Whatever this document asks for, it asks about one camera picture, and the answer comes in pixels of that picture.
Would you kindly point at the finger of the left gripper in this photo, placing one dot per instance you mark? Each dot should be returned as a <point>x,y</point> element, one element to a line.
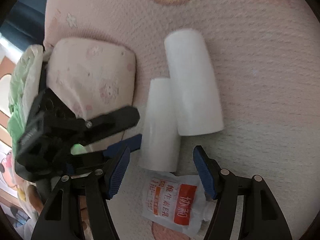
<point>106,125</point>
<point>90,160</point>

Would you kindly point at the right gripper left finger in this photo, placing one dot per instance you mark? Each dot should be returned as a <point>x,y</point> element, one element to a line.
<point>61,215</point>

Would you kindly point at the small white paper roll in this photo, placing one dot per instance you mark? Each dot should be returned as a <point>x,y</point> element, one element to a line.
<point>160,146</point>

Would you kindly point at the white red spout pouch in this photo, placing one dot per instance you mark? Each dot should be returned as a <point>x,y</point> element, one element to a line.
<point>178,203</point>

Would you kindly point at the large white paper roll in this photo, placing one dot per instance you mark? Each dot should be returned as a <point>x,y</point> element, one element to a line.
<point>196,95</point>

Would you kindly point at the pink patterned pillow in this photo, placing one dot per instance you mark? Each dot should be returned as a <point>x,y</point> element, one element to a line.
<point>91,77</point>

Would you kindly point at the green white plastic package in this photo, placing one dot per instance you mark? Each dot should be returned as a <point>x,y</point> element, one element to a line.
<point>24,87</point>

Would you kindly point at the pink hello kitty blanket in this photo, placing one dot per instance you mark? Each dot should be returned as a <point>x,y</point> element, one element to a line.
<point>265,55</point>

